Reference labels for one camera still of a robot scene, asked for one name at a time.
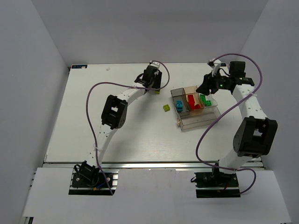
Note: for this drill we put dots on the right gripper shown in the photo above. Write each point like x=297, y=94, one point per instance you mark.
x=210, y=82

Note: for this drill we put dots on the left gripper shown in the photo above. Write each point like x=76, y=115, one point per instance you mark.
x=154, y=84

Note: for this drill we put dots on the long green lego brick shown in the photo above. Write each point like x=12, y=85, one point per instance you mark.
x=203, y=98

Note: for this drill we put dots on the red arched lego brick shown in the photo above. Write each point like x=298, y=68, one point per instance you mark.
x=191, y=99

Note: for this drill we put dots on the long teal lego brick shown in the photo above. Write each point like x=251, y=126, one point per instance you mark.
x=179, y=106

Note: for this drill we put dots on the green square lego bottom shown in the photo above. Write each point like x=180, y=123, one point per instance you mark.
x=208, y=103

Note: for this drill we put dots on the red sloped lego brick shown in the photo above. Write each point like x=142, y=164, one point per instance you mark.
x=194, y=106

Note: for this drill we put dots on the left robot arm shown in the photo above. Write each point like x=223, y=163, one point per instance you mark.
x=115, y=109

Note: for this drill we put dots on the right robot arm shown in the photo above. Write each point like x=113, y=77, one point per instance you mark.
x=256, y=132

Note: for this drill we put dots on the smoky grey plastic tray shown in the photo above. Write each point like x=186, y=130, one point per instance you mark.
x=179, y=94

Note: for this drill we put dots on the lime square lego centre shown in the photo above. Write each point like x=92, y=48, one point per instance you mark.
x=166, y=108

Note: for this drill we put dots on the clear plastic base box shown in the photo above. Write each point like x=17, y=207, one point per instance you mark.
x=197, y=118

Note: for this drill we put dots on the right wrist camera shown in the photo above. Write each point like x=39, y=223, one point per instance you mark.
x=215, y=64

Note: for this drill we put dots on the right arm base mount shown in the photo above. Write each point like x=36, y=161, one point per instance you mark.
x=209, y=185

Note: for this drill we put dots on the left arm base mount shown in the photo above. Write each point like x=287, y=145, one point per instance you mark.
x=89, y=180

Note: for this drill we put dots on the aluminium table frame rail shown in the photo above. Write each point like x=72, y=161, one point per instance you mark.
x=182, y=165

